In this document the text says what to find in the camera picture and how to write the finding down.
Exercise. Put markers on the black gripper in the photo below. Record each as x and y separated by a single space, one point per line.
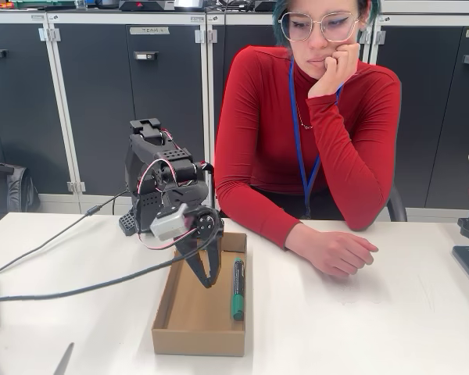
208 225

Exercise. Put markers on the green and black marker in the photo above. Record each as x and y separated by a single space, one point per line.
238 308

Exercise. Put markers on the person's right forearm red sleeve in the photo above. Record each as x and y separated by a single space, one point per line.
258 216

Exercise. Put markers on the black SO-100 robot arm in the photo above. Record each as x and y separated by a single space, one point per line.
160 156

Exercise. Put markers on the person's left forearm red sleeve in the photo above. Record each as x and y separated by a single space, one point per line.
348 164

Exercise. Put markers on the person in red sweater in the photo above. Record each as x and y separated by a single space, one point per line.
269 117

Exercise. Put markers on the person's right hand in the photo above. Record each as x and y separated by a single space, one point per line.
336 254

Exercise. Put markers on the person's left hand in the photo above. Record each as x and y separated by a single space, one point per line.
340 70

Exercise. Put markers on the brown cardboard box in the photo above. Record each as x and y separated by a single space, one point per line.
195 312

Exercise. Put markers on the dark grey cabinet door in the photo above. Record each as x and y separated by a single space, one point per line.
242 37
465 117
15 97
109 97
426 117

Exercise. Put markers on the black office chair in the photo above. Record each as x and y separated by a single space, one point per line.
398 207

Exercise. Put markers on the black backpack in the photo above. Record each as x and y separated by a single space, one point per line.
15 187

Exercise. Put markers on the black case red triangle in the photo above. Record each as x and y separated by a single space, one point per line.
140 5
263 5

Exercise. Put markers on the gold-rimmed glasses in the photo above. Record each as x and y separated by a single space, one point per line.
338 27

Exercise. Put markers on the green storage box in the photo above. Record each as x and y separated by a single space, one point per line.
43 3

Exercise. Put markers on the white gripper camera box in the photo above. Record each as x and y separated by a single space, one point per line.
168 226

